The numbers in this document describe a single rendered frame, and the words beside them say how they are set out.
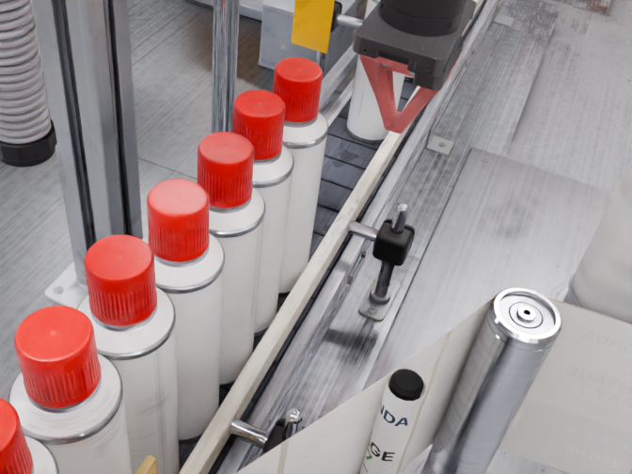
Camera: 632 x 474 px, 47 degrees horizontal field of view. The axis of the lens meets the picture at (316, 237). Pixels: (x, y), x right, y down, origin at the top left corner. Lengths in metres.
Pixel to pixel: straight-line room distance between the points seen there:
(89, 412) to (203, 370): 0.13
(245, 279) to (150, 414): 0.11
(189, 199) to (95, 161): 0.19
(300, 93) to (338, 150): 0.29
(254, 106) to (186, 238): 0.11
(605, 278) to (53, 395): 0.42
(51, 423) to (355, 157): 0.50
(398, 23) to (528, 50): 0.67
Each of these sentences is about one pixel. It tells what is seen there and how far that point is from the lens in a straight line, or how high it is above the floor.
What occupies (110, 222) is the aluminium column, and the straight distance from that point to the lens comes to 0.61.
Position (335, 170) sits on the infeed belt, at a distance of 0.76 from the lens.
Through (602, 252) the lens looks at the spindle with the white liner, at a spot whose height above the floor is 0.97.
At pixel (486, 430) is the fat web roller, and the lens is 0.45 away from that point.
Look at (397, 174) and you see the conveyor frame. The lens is 0.78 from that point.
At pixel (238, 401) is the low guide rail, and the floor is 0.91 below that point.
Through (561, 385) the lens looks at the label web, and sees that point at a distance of 0.47.
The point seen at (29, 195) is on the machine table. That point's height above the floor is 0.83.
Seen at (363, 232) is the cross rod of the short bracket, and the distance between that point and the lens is 0.65.
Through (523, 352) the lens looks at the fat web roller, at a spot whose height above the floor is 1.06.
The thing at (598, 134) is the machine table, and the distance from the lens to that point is 1.03.
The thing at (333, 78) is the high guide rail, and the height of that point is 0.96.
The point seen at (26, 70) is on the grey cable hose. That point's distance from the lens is 0.41.
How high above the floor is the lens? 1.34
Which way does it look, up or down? 43 degrees down
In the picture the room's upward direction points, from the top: 9 degrees clockwise
